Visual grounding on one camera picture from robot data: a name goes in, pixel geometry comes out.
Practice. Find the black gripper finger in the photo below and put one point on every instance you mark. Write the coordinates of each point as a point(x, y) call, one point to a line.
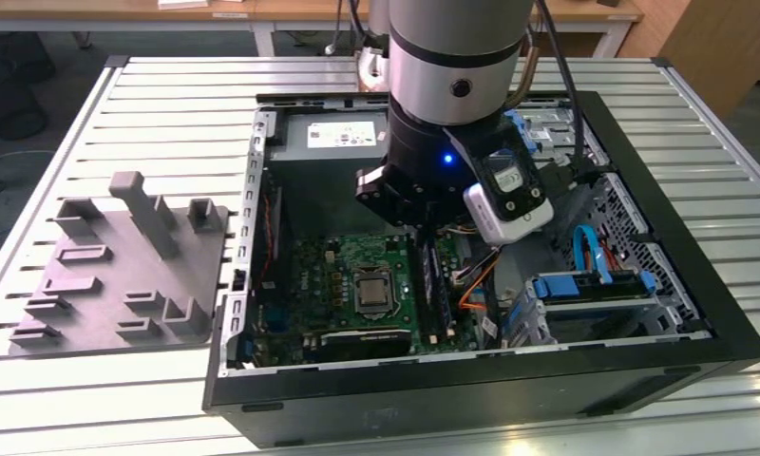
point(374, 190)

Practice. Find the dark RAM stick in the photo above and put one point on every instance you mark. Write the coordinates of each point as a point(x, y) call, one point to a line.
point(446, 311)
point(430, 266)

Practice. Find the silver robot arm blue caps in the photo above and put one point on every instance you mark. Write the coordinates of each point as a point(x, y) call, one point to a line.
point(450, 47)

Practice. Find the grey power supply unit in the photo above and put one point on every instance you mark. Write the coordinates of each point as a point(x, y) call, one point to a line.
point(317, 190)

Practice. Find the blue disk carrier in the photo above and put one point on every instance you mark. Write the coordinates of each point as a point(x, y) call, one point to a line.
point(525, 135)

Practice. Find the CPU socket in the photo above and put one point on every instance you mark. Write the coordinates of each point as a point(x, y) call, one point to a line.
point(375, 272)

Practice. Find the silver CPU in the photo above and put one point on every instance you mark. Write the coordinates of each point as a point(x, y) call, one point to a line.
point(374, 290)

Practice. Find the green motherboard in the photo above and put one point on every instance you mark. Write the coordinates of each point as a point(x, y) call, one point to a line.
point(317, 285)

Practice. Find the black graphics card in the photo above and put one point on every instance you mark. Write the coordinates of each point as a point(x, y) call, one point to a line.
point(367, 344)

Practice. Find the hard disk in blue carrier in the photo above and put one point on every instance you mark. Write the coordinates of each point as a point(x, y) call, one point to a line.
point(565, 287)

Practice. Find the grey parts rack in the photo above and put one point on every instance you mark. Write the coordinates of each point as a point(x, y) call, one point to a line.
point(139, 275)

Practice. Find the black PC case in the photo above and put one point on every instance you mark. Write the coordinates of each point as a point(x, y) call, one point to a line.
point(418, 394)

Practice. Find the perforated metal disk bay cage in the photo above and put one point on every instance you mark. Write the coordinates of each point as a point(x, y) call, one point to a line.
point(609, 309)

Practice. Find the white box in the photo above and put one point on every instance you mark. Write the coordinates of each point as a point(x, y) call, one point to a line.
point(185, 4)

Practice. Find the wooden cabinet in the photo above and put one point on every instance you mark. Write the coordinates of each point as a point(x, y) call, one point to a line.
point(722, 47)

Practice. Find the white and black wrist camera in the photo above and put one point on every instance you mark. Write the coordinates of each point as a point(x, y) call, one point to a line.
point(514, 209)

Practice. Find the wooden desk white frame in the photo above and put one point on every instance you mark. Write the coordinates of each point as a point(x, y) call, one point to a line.
point(596, 12)

